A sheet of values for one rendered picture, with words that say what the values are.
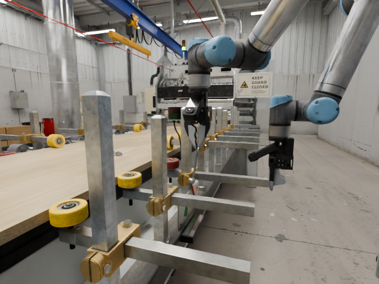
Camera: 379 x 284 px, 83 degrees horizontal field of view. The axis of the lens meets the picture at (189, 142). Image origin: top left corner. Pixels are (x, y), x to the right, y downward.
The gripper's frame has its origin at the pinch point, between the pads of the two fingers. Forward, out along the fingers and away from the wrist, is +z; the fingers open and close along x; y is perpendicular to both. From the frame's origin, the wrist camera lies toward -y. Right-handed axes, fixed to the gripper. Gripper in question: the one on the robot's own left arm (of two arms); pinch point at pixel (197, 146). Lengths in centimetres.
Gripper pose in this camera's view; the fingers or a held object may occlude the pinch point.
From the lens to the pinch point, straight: 75.6
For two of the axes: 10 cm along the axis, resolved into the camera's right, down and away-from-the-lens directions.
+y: 3.2, -1.9, 9.3
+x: -9.5, -0.7, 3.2
